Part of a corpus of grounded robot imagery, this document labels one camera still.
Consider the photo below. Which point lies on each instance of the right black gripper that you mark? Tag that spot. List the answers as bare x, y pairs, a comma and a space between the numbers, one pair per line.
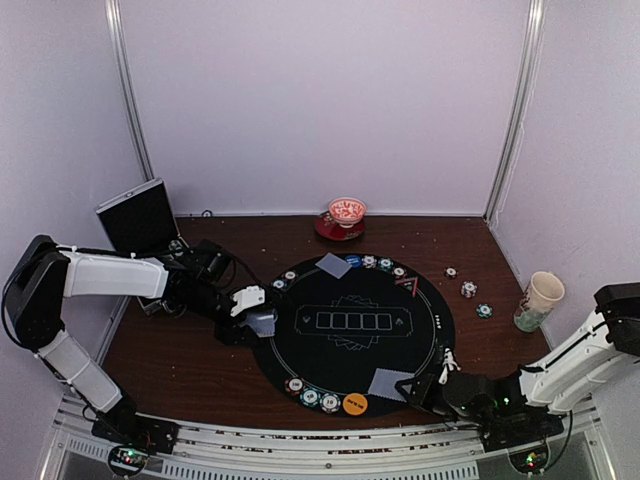
426, 386

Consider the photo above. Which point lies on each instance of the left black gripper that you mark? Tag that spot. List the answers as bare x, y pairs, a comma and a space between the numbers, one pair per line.
230, 333

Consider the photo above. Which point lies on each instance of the grey playing card deck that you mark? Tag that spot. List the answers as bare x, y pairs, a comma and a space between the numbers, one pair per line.
262, 323

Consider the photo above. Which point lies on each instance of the green chips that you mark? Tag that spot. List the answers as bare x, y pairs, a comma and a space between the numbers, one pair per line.
385, 264
279, 284
310, 397

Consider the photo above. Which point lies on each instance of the blue cream poker chip stack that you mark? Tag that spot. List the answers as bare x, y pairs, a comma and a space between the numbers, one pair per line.
468, 289

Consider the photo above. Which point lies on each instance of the orange big blind button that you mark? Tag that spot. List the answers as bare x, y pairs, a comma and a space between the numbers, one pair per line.
355, 404

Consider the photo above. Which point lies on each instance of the red black triangle marker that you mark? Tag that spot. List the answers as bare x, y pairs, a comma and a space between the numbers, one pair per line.
408, 283

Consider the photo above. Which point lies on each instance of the single grey playing card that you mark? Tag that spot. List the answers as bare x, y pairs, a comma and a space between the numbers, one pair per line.
333, 265

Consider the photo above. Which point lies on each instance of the blue small blind button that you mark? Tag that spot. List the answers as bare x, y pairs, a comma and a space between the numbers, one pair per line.
355, 261

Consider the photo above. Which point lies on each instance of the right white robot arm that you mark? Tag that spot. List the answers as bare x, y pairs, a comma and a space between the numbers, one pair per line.
606, 343

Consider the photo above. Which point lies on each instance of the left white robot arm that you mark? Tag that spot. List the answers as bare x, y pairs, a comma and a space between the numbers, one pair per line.
53, 287

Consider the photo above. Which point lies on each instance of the mixed chip stack in case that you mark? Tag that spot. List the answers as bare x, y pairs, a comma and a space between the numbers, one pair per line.
175, 245

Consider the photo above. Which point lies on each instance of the aluminium poker case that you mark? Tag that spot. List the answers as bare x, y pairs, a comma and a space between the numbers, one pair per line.
141, 221

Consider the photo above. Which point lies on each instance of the dark red saucer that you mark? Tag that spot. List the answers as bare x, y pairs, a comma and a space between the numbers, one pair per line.
326, 226

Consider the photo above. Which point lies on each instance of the black round poker mat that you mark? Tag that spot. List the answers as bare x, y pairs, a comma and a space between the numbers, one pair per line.
334, 333

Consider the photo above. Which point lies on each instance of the red white patterned bowl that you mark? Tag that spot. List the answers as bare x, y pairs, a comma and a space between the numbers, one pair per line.
346, 211

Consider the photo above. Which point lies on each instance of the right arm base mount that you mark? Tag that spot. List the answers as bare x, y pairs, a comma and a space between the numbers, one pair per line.
520, 440

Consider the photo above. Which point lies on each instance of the front aluminium rail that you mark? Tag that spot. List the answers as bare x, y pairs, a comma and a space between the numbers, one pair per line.
420, 452

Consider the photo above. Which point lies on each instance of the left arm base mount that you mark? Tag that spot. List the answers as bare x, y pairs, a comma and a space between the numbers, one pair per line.
132, 451

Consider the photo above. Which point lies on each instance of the right aluminium frame post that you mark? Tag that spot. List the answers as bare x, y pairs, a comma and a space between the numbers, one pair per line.
523, 88

